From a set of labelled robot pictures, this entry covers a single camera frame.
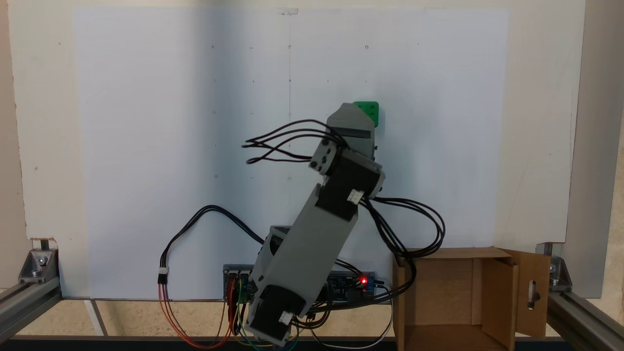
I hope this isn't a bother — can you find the aluminium corner bracket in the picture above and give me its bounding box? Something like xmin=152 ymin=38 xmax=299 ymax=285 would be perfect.
xmin=18 ymin=248 xmax=60 ymax=285
xmin=549 ymin=254 xmax=573 ymax=293

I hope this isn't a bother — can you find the small motor controller board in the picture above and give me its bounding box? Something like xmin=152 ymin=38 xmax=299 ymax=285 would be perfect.
xmin=223 ymin=266 xmax=255 ymax=304

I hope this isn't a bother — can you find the black servo cable loop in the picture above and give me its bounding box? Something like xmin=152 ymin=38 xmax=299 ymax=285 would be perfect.
xmin=242 ymin=119 xmax=350 ymax=165
xmin=312 ymin=196 xmax=446 ymax=322

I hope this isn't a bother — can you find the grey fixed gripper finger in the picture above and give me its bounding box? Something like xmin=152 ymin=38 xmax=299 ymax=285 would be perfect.
xmin=328 ymin=103 xmax=375 ymax=131

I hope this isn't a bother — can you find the black power cable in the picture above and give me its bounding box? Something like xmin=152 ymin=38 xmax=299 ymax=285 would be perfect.
xmin=158 ymin=205 xmax=266 ymax=284

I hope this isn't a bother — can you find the blue voltage converter board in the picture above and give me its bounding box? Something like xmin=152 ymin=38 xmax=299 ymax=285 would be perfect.
xmin=326 ymin=270 xmax=377 ymax=304

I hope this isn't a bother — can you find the brown cardboard box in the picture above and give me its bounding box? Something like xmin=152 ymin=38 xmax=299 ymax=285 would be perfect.
xmin=391 ymin=246 xmax=552 ymax=351

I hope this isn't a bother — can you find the aluminium frame post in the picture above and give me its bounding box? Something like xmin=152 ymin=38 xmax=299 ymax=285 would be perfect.
xmin=546 ymin=289 xmax=624 ymax=350
xmin=0 ymin=280 xmax=64 ymax=345

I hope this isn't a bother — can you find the green die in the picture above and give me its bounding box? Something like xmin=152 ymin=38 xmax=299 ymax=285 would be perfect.
xmin=353 ymin=101 xmax=380 ymax=128

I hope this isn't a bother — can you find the red orange wire pair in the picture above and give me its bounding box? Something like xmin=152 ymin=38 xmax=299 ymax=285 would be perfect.
xmin=157 ymin=282 xmax=234 ymax=350

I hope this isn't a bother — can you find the grey board mounting plate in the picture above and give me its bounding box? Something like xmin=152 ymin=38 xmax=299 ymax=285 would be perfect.
xmin=223 ymin=264 xmax=377 ymax=305

